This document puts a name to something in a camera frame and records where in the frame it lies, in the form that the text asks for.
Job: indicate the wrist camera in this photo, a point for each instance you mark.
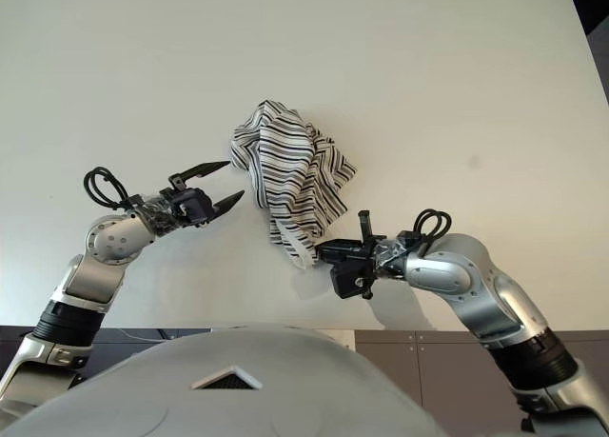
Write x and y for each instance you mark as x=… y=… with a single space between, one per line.
x=195 y=206
x=347 y=277

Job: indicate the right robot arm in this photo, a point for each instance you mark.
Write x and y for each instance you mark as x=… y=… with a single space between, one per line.
x=480 y=294

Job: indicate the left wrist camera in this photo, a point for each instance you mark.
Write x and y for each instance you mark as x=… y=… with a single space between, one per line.
x=195 y=206

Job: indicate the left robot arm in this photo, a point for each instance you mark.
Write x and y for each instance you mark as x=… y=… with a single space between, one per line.
x=110 y=239

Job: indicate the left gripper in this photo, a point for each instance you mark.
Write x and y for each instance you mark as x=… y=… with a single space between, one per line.
x=159 y=214

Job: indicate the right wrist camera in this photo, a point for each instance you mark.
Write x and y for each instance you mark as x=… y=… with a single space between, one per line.
x=347 y=277

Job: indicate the robot body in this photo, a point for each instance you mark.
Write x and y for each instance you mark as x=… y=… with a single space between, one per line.
x=228 y=389

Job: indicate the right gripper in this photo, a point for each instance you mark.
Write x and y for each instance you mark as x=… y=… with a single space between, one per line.
x=387 y=258

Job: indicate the striped T-shirt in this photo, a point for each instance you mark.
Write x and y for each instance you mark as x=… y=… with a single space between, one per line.
x=290 y=170

